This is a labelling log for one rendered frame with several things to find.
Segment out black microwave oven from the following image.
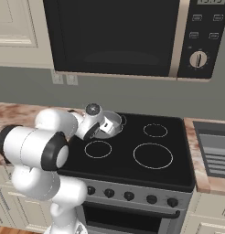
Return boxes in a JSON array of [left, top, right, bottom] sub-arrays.
[[42, 0, 225, 83]]

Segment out grey oven front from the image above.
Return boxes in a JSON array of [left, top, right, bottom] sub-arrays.
[[75, 177, 195, 234]]

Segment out black oven door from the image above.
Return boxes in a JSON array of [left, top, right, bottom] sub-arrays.
[[81, 203, 179, 234]]

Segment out white wall socket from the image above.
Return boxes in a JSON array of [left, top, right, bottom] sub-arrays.
[[66, 73, 79, 87], [50, 69, 64, 85]]

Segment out cream wall cupboard door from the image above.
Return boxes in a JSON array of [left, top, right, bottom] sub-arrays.
[[0, 0, 55, 69]]

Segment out beige microwave door handle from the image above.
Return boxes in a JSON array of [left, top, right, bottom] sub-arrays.
[[168, 0, 191, 79]]

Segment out cream base cupboard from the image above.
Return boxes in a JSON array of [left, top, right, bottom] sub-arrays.
[[180, 187, 225, 234], [0, 164, 55, 234]]

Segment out beige microwave knob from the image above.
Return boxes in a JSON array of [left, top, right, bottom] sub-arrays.
[[189, 50, 209, 69]]

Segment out grey sink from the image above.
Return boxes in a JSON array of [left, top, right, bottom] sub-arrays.
[[192, 121, 225, 180]]

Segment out silver pot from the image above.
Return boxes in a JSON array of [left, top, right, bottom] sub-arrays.
[[94, 110, 128, 140]]

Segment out black stove knob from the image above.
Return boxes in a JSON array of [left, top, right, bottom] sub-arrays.
[[86, 186, 97, 197], [103, 187, 115, 199], [145, 194, 158, 206], [166, 197, 179, 208], [123, 190, 135, 202]]

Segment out black hob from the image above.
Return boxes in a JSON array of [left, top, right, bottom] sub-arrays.
[[57, 112, 197, 193]]

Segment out black microwave door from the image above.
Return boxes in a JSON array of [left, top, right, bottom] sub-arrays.
[[43, 0, 181, 78]]

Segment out black oven door handle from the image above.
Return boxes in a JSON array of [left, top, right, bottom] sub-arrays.
[[82, 200, 181, 220]]

